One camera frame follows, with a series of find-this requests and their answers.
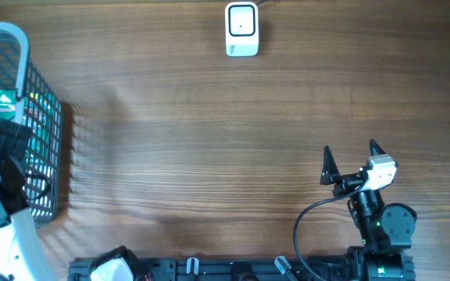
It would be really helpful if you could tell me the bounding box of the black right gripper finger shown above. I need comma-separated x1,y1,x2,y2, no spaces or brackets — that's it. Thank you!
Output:
369,139,386,156
320,145,341,185

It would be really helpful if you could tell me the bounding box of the green 3M gloves packet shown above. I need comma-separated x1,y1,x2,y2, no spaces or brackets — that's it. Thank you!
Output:
0,89,17,120

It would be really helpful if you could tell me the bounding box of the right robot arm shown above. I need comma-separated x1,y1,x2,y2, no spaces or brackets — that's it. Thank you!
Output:
320,140,417,280

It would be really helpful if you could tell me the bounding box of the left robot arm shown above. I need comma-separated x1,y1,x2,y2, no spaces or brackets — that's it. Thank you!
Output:
0,119,56,280

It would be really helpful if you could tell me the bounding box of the white barcode scanner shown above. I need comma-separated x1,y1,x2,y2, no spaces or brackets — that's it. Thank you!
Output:
224,2,259,57

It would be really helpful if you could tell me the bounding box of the grey plastic mesh basket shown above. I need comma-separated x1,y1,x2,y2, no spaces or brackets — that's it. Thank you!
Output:
0,22,63,228

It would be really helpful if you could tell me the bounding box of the black right camera cable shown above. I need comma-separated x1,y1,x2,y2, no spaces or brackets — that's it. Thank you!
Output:
292,179,369,281

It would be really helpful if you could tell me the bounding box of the black mounting rail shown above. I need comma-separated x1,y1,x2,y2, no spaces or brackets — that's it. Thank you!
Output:
67,255,416,281

